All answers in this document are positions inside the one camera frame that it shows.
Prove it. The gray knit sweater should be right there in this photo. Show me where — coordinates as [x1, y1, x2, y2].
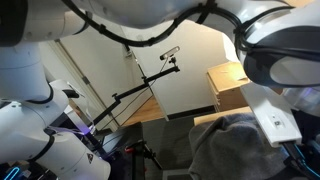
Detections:
[188, 113, 291, 180]

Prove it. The black flat stand base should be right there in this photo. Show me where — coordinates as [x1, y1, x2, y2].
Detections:
[94, 121, 146, 159]

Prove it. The wooden dresser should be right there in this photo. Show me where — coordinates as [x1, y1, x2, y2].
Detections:
[206, 61, 251, 113]

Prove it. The white door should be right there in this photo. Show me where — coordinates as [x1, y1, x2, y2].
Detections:
[38, 33, 168, 129]

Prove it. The black tripod with red knob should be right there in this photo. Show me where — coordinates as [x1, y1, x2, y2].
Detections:
[124, 139, 164, 180]

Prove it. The white paper lamp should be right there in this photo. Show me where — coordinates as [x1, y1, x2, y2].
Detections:
[220, 32, 242, 64]

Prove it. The blue lit controller box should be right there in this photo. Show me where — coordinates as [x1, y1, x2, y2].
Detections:
[0, 163, 31, 180]

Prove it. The black camera boom stand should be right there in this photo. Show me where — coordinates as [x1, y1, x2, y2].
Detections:
[89, 56, 181, 129]

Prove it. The gray stereo camera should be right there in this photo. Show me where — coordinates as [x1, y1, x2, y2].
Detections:
[159, 45, 181, 62]

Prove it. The metal door handle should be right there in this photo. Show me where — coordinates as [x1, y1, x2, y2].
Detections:
[123, 44, 133, 58]

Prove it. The black robot cable loom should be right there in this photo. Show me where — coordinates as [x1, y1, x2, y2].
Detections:
[60, 0, 320, 64]

